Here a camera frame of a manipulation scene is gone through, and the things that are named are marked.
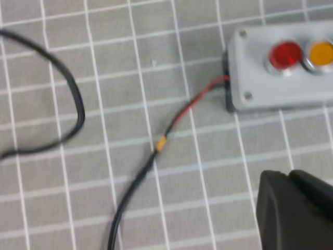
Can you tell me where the yellow push button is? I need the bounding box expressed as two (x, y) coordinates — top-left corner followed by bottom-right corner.
(303, 39), (332, 75)

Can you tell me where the grey checkered tablecloth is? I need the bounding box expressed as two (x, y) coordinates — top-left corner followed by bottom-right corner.
(1, 1), (332, 249)

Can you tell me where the red and black power cable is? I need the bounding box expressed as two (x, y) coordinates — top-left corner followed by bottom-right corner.
(107, 74), (231, 250)

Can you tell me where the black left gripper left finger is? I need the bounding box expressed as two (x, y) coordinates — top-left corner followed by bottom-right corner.
(256, 170), (332, 249)

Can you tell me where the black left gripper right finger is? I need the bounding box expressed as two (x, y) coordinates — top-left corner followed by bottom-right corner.
(288, 170), (332, 221)

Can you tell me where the grey button switch box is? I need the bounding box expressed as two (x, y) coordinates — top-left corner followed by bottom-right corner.
(225, 21), (332, 112)

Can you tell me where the red indicator light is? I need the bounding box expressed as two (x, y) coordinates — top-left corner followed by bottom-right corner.
(264, 40), (303, 77)

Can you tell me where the black looped cable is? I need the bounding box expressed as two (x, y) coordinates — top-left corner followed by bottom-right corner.
(0, 29), (86, 159)

